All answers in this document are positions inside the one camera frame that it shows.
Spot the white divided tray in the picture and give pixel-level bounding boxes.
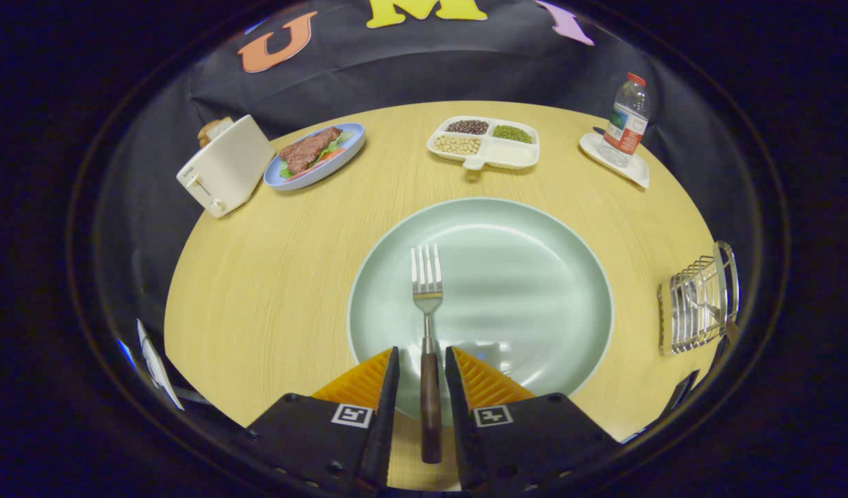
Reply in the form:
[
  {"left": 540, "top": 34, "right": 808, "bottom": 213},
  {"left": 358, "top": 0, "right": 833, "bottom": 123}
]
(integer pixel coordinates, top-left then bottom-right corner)
[{"left": 427, "top": 116, "right": 540, "bottom": 171}]

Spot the steak with vegetables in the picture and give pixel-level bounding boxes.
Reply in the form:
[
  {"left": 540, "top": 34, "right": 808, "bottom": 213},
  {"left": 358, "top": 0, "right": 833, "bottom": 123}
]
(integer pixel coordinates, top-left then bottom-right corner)
[{"left": 279, "top": 127, "right": 356, "bottom": 177}]

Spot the toasted bread slice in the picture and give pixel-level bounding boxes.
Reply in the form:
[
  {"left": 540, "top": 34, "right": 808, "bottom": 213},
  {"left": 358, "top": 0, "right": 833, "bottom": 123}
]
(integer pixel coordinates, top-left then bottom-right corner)
[{"left": 197, "top": 116, "right": 234, "bottom": 148}]

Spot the pile of yellow soybeans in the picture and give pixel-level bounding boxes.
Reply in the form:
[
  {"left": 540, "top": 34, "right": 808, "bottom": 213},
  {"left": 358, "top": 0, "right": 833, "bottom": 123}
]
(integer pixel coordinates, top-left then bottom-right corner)
[{"left": 433, "top": 135, "right": 482, "bottom": 156}]

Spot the metal wire rack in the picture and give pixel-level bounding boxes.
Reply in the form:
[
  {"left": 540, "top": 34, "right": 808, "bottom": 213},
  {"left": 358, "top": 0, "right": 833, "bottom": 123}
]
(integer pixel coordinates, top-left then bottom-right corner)
[{"left": 658, "top": 241, "right": 741, "bottom": 356}]

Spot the black backdrop cloth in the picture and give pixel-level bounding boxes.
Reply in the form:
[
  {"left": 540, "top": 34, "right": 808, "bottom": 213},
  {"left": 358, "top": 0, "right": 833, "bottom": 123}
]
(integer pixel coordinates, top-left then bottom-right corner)
[{"left": 95, "top": 0, "right": 764, "bottom": 333}]

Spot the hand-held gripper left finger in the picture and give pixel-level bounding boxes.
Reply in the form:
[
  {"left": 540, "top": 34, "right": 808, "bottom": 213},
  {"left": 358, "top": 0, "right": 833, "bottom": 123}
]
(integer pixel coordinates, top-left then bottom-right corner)
[{"left": 241, "top": 346, "right": 400, "bottom": 495}]

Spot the fork with wooden handle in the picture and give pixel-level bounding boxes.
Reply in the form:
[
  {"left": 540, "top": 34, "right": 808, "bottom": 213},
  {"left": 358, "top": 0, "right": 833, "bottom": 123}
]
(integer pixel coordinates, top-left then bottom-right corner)
[{"left": 410, "top": 243, "right": 444, "bottom": 464}]

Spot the pile of green beans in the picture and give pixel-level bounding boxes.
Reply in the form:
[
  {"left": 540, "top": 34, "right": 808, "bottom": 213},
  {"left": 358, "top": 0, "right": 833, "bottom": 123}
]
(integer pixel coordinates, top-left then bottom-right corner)
[{"left": 493, "top": 124, "right": 534, "bottom": 145}]

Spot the white coaster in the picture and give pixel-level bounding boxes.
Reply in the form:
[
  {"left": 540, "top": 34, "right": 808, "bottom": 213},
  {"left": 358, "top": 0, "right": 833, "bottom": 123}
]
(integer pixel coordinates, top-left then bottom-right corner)
[{"left": 580, "top": 131, "right": 651, "bottom": 189}]

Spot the blue plate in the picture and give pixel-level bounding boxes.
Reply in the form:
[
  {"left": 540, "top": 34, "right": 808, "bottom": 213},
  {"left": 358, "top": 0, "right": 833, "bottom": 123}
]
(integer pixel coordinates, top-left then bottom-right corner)
[{"left": 264, "top": 122, "right": 366, "bottom": 192}]

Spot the spoon with wooden handle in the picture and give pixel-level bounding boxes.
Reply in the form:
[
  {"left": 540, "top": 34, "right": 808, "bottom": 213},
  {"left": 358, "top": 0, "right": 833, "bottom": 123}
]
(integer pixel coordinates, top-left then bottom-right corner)
[{"left": 701, "top": 301, "right": 741, "bottom": 347}]

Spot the dark rectangular object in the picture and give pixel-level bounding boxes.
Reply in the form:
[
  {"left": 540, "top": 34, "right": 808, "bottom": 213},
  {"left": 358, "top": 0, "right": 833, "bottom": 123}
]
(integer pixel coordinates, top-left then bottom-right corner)
[{"left": 663, "top": 370, "right": 701, "bottom": 419}]

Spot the clear plastic water bottle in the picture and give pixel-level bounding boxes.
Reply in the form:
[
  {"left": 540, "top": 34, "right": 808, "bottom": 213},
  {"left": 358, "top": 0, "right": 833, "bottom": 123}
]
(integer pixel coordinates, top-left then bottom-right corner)
[{"left": 599, "top": 73, "right": 652, "bottom": 168}]

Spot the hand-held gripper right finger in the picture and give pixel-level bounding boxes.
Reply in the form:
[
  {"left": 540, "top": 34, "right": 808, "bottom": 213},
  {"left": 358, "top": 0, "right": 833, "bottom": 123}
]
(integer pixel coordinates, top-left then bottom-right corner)
[{"left": 445, "top": 346, "right": 622, "bottom": 493}]

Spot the pale green plate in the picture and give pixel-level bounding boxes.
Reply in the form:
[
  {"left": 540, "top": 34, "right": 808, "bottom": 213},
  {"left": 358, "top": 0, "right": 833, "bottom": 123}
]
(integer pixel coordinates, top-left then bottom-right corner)
[{"left": 347, "top": 198, "right": 614, "bottom": 419}]

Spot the white toaster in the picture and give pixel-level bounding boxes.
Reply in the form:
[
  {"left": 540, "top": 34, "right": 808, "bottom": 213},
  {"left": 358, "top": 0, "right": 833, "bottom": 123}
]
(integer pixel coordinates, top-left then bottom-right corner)
[{"left": 176, "top": 115, "right": 276, "bottom": 219}]

